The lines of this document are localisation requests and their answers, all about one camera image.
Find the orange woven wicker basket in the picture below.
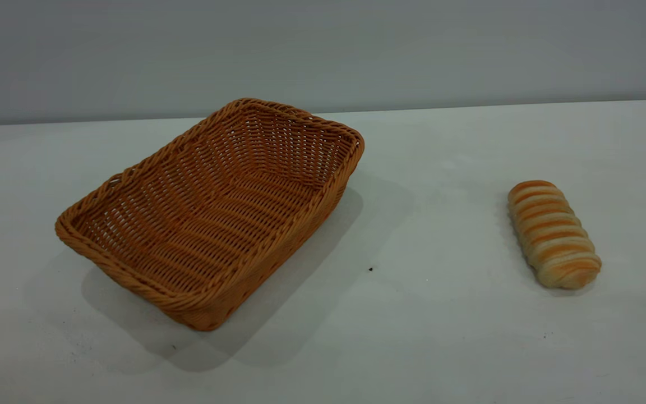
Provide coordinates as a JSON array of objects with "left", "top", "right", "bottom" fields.
[{"left": 55, "top": 98, "right": 365, "bottom": 332}]

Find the striped bread roll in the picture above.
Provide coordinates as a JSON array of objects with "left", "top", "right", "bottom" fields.
[{"left": 507, "top": 180, "right": 603, "bottom": 291}]

